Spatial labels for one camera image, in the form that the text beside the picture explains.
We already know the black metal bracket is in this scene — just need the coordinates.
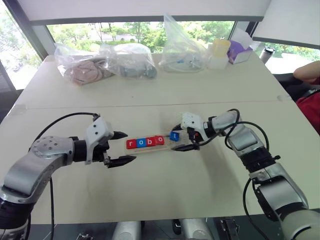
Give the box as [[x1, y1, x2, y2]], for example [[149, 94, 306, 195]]
[[219, 218, 241, 240]]

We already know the white translucent box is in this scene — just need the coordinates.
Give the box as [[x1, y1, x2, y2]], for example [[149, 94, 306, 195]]
[[207, 53, 229, 70]]

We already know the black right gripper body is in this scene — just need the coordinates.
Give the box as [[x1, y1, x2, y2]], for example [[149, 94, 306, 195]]
[[187, 127, 203, 149]]

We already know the plastic bag with pink items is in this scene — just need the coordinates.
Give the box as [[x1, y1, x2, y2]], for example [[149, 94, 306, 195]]
[[53, 42, 118, 87]]

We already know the person's red garment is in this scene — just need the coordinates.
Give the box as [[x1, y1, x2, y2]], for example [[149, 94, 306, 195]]
[[295, 90, 320, 138]]

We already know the dark mesh chair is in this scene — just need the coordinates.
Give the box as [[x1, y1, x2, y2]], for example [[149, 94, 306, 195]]
[[0, 59, 21, 126]]

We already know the small metal bracket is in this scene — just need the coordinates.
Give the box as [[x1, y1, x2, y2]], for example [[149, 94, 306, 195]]
[[75, 232, 95, 240]]

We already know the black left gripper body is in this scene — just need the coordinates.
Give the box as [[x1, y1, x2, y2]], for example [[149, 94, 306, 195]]
[[92, 140, 112, 168]]

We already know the yellow plastic cup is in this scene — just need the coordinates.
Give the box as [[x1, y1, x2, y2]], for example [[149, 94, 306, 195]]
[[211, 38, 232, 59]]

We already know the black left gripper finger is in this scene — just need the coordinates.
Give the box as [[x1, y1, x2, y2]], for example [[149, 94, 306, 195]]
[[110, 130, 129, 141], [107, 155, 137, 170]]

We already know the white roller blind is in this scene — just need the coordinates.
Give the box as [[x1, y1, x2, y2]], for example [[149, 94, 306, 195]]
[[252, 0, 320, 48], [23, 0, 273, 26]]

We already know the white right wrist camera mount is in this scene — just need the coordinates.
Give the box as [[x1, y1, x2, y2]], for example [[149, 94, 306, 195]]
[[180, 111, 209, 146]]

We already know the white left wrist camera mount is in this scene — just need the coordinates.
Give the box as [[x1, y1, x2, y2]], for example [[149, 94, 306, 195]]
[[84, 115, 114, 166]]

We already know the tall clear plastic bag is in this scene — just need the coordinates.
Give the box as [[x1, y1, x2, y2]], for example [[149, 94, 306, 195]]
[[158, 13, 210, 74]]

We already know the wooden letter tray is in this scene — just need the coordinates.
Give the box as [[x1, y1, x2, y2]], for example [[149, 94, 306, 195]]
[[124, 131, 196, 154]]

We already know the silver rounded robot leg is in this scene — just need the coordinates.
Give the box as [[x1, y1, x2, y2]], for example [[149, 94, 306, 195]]
[[180, 218, 214, 240], [112, 220, 141, 240]]

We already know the plastic bag with grey items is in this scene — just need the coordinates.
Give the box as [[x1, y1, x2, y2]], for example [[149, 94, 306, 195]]
[[99, 42, 158, 80]]

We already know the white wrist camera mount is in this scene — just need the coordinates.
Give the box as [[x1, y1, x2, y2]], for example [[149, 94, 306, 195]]
[[180, 111, 209, 146], [84, 115, 114, 166]]

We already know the white tumbler with black lid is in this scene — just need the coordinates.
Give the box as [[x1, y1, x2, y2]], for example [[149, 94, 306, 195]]
[[259, 45, 276, 64]]

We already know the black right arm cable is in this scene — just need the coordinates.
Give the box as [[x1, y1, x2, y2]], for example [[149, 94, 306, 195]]
[[196, 108, 271, 240]]

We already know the purple and white carton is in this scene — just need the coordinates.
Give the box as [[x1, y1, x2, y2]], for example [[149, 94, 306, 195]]
[[227, 26, 254, 66]]

